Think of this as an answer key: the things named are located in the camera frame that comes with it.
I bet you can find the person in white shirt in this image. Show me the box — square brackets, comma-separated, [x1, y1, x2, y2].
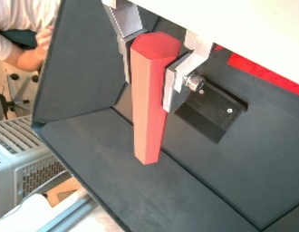
[0, 0, 61, 72]

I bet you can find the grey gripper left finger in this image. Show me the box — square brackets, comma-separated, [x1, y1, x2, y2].
[101, 0, 147, 82]

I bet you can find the grey perforated metal box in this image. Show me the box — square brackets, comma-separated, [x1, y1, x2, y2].
[0, 116, 72, 217]

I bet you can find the aluminium frame rail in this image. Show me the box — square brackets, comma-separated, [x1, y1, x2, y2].
[37, 194, 97, 232]

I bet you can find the black office chair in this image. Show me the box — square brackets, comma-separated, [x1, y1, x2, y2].
[0, 73, 40, 121]

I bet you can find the red hexagon peg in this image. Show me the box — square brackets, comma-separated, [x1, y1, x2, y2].
[130, 32, 180, 165]

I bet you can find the black curved peg stand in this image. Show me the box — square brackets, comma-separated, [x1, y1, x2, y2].
[175, 82, 248, 144]

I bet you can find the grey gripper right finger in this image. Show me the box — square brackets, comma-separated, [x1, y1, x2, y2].
[163, 31, 213, 112]

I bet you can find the red peg board block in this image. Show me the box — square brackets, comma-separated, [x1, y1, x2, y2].
[227, 52, 299, 96]

